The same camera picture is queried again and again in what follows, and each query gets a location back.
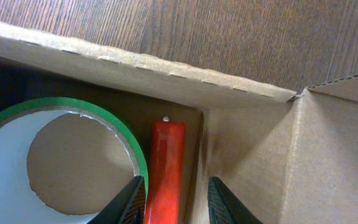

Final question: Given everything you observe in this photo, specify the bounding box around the brown cardboard box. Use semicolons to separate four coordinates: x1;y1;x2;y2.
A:
0;23;358;223

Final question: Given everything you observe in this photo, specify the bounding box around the green tape roll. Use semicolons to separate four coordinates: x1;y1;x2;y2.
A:
0;97;149;223

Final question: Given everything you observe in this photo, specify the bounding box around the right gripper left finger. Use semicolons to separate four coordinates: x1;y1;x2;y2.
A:
88;176;146;224

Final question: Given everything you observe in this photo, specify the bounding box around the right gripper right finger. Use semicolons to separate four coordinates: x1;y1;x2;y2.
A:
208;177;262;224

